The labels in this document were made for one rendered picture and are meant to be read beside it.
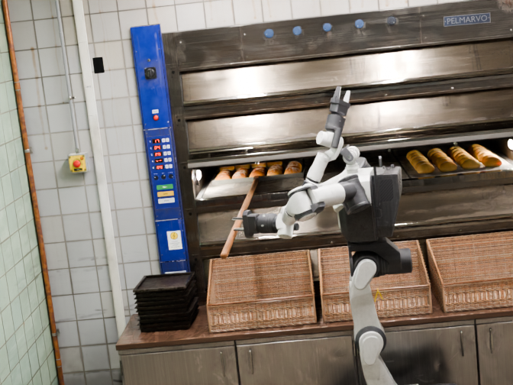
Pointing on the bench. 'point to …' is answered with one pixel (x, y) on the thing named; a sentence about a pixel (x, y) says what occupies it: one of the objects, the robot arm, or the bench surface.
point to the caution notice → (174, 240)
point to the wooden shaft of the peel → (238, 221)
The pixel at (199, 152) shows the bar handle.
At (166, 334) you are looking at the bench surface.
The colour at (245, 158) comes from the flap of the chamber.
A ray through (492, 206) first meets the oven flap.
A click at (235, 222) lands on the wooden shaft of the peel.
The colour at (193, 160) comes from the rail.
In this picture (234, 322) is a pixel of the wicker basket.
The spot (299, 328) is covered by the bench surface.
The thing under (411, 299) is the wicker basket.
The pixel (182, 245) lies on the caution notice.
